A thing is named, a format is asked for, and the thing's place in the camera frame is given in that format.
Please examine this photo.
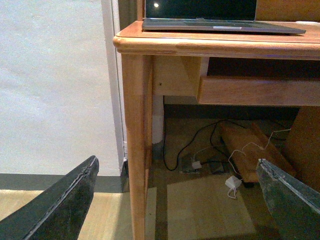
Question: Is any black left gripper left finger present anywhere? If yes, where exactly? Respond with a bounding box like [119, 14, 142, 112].
[0, 155, 99, 240]

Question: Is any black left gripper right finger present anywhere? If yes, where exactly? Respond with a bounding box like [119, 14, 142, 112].
[256, 158, 320, 240]

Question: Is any wooden pull-out keyboard tray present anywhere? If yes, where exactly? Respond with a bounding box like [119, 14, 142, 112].
[197, 76, 320, 107]

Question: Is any white power adapter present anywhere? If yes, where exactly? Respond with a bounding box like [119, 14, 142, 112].
[225, 175, 242, 190]

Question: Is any wooden rolling stand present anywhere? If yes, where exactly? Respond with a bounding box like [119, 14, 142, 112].
[219, 123, 297, 183]

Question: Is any white plug on floor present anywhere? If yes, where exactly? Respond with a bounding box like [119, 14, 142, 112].
[191, 161, 202, 170]

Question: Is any wooden desk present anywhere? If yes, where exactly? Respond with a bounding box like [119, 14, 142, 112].
[113, 0, 320, 240]

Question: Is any grey open laptop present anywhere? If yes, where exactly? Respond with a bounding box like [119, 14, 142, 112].
[142, 0, 306, 35]

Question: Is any white adapter cable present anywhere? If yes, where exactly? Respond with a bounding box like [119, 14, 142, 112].
[226, 128, 291, 200]

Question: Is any black floor cable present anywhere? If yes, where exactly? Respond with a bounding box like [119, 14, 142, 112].
[161, 119, 248, 172]

